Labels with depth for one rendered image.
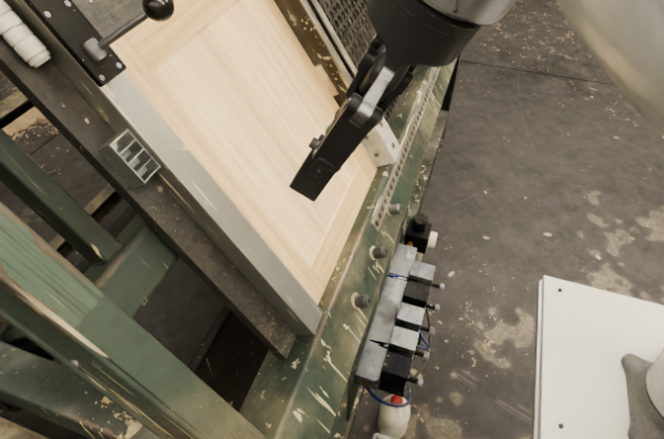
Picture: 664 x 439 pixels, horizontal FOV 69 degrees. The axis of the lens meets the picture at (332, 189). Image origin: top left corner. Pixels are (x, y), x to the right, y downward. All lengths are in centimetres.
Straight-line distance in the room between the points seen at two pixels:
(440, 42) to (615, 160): 273
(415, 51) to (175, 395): 53
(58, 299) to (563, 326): 96
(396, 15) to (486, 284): 190
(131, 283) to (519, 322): 163
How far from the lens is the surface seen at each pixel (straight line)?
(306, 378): 87
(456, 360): 195
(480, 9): 32
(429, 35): 33
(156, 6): 66
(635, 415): 112
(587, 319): 122
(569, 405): 109
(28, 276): 61
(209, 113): 84
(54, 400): 110
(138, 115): 72
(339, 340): 94
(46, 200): 74
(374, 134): 116
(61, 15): 71
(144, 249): 77
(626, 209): 275
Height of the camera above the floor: 168
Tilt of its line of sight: 43 degrees down
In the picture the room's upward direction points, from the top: straight up
